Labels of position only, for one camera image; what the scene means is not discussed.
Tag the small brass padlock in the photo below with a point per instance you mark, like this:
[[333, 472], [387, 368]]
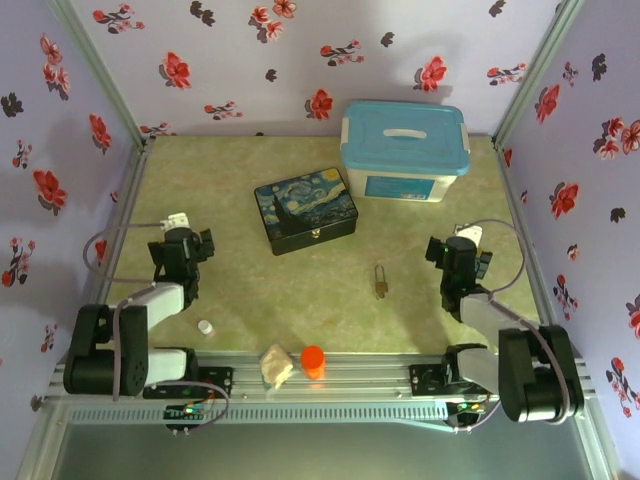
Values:
[[382, 287]]

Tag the starry night tin box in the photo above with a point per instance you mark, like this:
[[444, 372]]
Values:
[[300, 205]]

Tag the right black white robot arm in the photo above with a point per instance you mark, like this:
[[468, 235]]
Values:
[[540, 375]]

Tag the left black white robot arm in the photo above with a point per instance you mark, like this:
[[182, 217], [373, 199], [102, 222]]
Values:
[[110, 350]]

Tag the blue lid plastic storage box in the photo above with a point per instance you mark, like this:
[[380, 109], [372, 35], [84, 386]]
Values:
[[400, 150]]

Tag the beige sponge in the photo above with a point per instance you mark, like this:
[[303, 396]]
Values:
[[276, 365]]

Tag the aluminium table edge rails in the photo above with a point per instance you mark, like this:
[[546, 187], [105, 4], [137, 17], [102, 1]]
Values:
[[360, 387]]

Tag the orange plastic cup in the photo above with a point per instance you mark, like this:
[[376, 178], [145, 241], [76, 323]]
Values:
[[313, 360]]

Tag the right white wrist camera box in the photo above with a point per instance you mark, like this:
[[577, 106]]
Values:
[[470, 234]]

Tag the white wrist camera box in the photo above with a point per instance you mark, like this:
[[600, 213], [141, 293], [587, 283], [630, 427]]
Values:
[[470, 234], [177, 221]]

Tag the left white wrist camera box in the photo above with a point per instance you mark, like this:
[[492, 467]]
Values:
[[177, 221]]

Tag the aluminium table side rail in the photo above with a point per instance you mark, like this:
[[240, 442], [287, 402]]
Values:
[[131, 190], [517, 200]]

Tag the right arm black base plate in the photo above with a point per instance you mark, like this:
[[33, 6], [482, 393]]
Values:
[[425, 380]]

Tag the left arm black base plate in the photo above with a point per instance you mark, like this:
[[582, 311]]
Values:
[[222, 382]]

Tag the grey metal frame post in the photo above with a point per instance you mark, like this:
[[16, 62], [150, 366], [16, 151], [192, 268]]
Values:
[[540, 70], [100, 75]]

